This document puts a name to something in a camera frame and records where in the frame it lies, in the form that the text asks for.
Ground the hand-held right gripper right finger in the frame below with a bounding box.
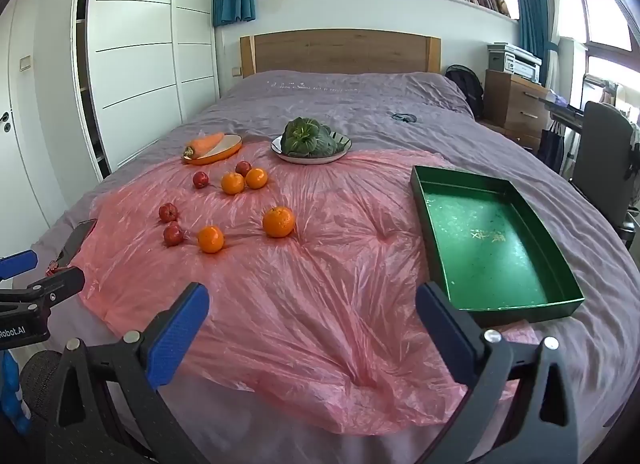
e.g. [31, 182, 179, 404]
[415, 281, 583, 464]

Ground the wooden nightstand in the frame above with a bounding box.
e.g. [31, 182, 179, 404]
[483, 68, 551, 152]

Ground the pink plastic sheet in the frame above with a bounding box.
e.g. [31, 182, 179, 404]
[67, 136, 541, 437]

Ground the white door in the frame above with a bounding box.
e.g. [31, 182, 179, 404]
[0, 0, 106, 245]

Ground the large window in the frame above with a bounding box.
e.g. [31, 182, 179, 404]
[560, 0, 640, 109]

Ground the blue plastic object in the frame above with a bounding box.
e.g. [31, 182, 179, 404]
[0, 351, 32, 437]

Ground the dark bag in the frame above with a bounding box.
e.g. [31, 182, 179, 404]
[537, 123, 566, 175]

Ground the orange oval plate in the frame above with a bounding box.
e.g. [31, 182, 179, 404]
[182, 134, 243, 166]

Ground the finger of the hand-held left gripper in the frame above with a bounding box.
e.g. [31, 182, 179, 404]
[0, 250, 39, 281]
[27, 266, 86, 305]

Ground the green bok choy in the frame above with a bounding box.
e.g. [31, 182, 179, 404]
[280, 117, 343, 159]

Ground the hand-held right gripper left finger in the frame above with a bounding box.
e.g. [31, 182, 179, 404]
[47, 282, 211, 464]

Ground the black mesh chair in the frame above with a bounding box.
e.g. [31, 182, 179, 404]
[17, 349, 116, 464]

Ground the white printer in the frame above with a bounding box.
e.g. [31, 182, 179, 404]
[487, 42, 542, 83]

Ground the green rectangular tray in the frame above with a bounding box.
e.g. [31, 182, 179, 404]
[410, 165, 586, 327]

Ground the grey chair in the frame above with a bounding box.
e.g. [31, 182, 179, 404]
[570, 100, 640, 245]

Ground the carrot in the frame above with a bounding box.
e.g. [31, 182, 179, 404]
[184, 132, 226, 159]

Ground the desk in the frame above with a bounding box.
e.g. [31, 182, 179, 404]
[539, 94, 586, 135]

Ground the white wardrobe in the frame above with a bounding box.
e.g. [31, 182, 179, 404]
[75, 0, 221, 179]

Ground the black backpack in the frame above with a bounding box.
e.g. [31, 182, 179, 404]
[444, 64, 485, 119]

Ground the wooden headboard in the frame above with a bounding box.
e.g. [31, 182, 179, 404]
[239, 28, 442, 78]

